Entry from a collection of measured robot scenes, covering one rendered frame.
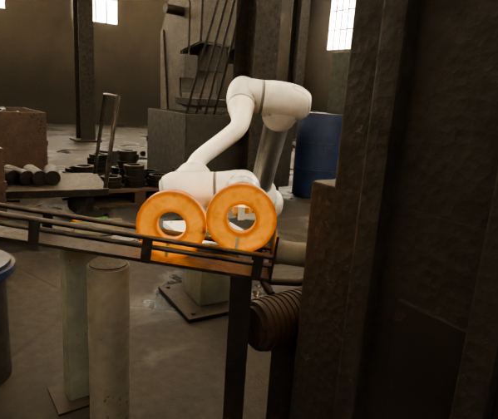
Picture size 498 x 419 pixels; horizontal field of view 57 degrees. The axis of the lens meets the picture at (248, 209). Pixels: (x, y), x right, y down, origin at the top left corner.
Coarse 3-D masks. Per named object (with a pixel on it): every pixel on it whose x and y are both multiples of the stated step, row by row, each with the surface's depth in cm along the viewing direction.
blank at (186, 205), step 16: (160, 192) 101; (176, 192) 101; (144, 208) 101; (160, 208) 101; (176, 208) 101; (192, 208) 101; (144, 224) 102; (192, 224) 102; (192, 240) 103; (160, 256) 104; (176, 256) 104
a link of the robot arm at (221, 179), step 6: (216, 174) 132; (222, 174) 131; (228, 174) 131; (234, 174) 130; (240, 174) 130; (246, 174) 130; (252, 174) 133; (216, 180) 130; (222, 180) 130; (228, 180) 129; (258, 180) 133; (216, 186) 130; (222, 186) 129; (258, 186) 130; (216, 192) 130
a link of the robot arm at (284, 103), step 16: (272, 96) 171; (288, 96) 171; (304, 96) 173; (272, 112) 174; (288, 112) 174; (304, 112) 175; (272, 128) 181; (288, 128) 182; (272, 144) 189; (256, 160) 201; (272, 160) 196; (256, 176) 205; (272, 176) 205; (272, 192) 214
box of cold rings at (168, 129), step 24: (168, 120) 436; (192, 120) 408; (216, 120) 421; (168, 144) 440; (192, 144) 413; (240, 144) 441; (288, 144) 473; (168, 168) 445; (216, 168) 433; (240, 168) 448; (288, 168) 480
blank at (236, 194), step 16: (224, 192) 101; (240, 192) 101; (256, 192) 101; (208, 208) 101; (224, 208) 101; (256, 208) 101; (272, 208) 101; (208, 224) 102; (224, 224) 102; (256, 224) 102; (272, 224) 102; (224, 240) 103; (240, 240) 103; (256, 240) 103
